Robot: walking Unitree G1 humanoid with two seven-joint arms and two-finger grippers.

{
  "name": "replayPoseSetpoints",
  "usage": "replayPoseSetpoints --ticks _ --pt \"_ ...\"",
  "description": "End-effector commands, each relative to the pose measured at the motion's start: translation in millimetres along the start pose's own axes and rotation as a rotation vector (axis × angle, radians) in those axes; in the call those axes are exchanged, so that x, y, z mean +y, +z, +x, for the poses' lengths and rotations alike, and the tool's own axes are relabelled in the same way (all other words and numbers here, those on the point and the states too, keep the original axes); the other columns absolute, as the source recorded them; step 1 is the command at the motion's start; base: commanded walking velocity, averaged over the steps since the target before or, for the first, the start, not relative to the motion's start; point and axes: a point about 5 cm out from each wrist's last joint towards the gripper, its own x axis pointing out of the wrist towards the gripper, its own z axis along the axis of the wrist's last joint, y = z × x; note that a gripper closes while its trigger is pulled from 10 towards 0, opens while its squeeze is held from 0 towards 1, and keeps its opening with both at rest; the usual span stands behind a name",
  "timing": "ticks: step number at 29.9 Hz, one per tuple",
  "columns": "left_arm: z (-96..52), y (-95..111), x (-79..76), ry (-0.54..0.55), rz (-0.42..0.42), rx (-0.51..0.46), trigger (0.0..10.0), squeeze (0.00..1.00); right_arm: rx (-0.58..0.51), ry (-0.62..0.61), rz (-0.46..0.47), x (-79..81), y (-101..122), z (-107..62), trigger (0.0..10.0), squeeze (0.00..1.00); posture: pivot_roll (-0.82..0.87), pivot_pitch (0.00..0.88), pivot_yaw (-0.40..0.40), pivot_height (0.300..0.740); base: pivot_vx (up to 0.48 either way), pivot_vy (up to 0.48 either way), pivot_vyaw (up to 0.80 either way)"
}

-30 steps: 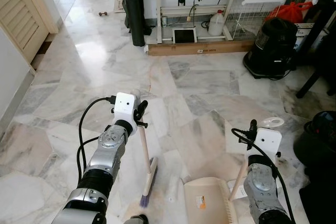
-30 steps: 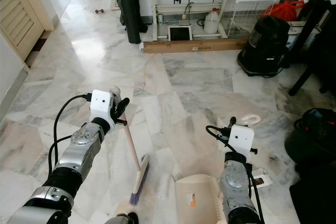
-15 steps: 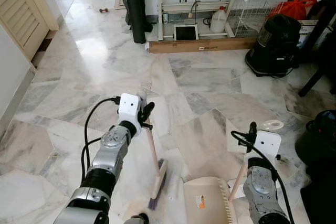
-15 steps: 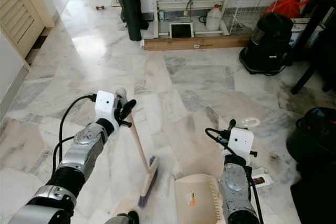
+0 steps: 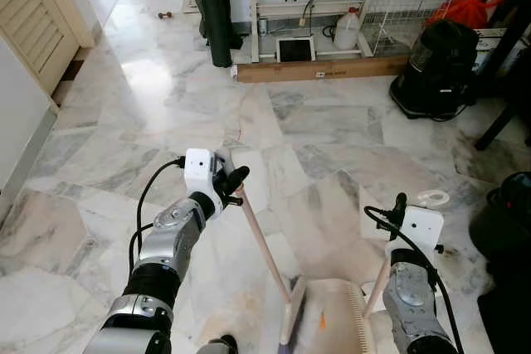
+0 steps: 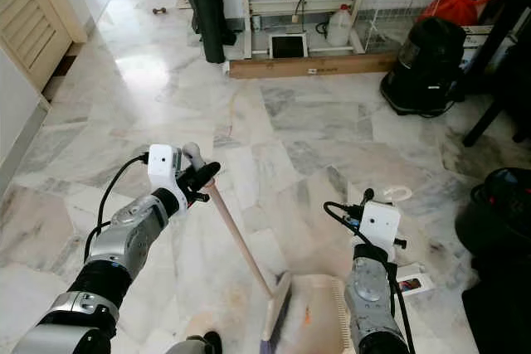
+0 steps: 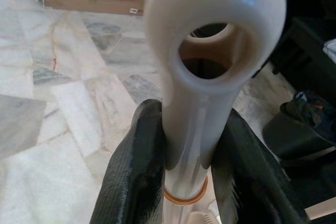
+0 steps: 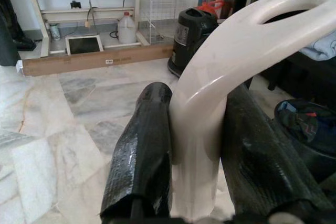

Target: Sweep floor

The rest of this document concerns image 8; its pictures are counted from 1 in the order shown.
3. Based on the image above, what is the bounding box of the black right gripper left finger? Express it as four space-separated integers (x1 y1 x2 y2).
101 81 174 224

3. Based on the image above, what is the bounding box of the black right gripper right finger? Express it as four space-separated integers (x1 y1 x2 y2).
222 83 336 224

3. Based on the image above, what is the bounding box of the cream plastic dustpan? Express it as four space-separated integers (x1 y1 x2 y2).
169 0 336 221

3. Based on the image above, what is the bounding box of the black round bin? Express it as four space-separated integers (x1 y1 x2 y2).
272 99 336 183

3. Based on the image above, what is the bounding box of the long cardboard box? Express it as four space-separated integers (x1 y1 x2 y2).
22 44 175 77

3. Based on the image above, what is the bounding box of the white framed tablet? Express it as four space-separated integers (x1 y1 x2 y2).
65 35 104 56

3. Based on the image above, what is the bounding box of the white plastic jug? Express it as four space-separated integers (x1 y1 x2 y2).
117 11 138 45

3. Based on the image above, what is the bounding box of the light blue folded cloth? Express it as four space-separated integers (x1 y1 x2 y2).
299 32 336 61

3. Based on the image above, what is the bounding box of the small patterned can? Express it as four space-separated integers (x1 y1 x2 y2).
49 23 62 42

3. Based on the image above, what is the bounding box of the white sewing machine table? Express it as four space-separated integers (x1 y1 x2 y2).
19 0 159 58

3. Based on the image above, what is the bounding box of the red plastic bag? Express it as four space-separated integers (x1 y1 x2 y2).
196 0 232 20

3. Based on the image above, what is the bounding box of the white wire basket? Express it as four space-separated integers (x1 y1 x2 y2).
138 0 196 47

